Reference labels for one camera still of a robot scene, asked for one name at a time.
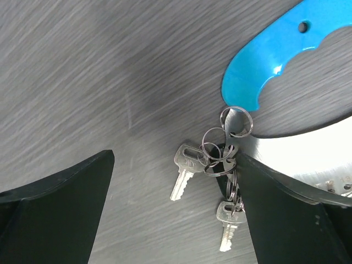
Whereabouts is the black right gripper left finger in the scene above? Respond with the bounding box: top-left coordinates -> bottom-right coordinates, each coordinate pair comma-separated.
1,150 -> 114,263

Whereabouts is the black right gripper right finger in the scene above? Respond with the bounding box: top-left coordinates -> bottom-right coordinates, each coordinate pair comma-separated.
236,153 -> 351,263

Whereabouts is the steel key organizer blue handle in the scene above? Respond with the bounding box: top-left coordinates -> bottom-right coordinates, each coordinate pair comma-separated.
221,1 -> 351,198

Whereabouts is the black key fob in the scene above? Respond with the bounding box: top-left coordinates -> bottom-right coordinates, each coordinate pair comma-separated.
210,143 -> 228,198

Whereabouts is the silver key lower ring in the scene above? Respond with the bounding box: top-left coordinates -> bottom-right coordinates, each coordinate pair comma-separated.
216,201 -> 247,252

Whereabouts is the silver key on ring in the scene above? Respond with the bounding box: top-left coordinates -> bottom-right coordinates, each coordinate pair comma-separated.
170,144 -> 208,201

